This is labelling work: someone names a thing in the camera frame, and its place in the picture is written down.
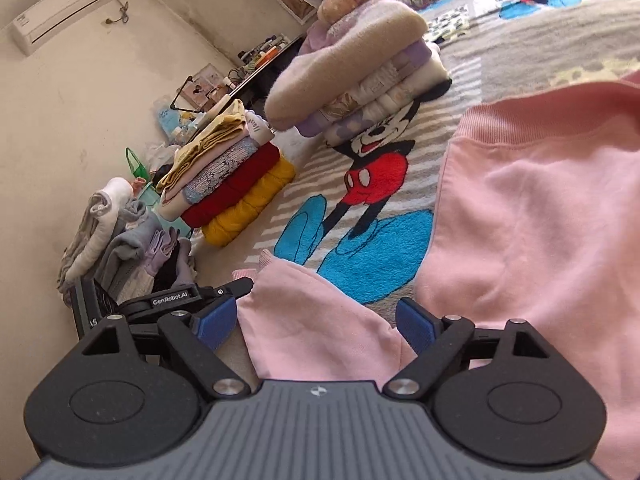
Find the picture frame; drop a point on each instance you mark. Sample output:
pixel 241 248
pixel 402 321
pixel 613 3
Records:
pixel 202 85

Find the cream patterned folded garment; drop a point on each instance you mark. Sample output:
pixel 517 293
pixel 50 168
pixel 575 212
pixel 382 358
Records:
pixel 387 82

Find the white plastic bag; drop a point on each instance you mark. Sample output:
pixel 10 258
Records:
pixel 159 156

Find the purple folded garment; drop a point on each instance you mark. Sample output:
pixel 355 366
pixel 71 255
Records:
pixel 419 54

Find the white air conditioner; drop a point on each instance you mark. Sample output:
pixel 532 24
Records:
pixel 60 12

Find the mustard yellow folded garment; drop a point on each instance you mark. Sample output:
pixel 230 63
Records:
pixel 210 142

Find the yellow padded folded jacket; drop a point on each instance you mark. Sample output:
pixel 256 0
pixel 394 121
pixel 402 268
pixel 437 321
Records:
pixel 250 205

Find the white printed sock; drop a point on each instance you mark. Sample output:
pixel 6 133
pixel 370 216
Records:
pixel 256 127

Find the row of small bottles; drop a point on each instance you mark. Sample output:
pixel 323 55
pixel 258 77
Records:
pixel 265 50

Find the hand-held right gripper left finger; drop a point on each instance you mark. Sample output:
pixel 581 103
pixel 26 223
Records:
pixel 216 322

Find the grey blue patterned folded garment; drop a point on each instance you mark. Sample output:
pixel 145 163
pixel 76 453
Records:
pixel 220 172

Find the dark low table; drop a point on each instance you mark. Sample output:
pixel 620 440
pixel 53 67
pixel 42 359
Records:
pixel 260 75

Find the black folding stand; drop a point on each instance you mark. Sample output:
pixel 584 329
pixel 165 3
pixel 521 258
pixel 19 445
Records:
pixel 181 95

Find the lilac floral folded garment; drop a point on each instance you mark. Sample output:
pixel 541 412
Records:
pixel 345 130

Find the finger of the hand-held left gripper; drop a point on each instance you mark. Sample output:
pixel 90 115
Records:
pixel 235 286

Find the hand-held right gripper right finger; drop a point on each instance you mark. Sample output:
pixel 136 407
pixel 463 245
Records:
pixel 414 327

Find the beige plush folded garment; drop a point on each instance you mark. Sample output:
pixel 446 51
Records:
pixel 350 45

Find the green mesh bag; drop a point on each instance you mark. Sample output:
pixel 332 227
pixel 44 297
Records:
pixel 136 167

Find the light blue packet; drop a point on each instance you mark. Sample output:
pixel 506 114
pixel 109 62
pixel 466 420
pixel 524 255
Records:
pixel 164 116

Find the mint green plastic basket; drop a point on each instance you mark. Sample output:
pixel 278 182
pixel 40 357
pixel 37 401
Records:
pixel 167 217

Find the pile of unfolded clothes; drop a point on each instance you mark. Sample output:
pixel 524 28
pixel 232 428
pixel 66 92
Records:
pixel 120 240

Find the pink sweatshirt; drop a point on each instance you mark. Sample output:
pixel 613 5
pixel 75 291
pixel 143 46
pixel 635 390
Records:
pixel 525 210

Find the cartoon mouse printed blanket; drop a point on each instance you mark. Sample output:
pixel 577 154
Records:
pixel 360 260

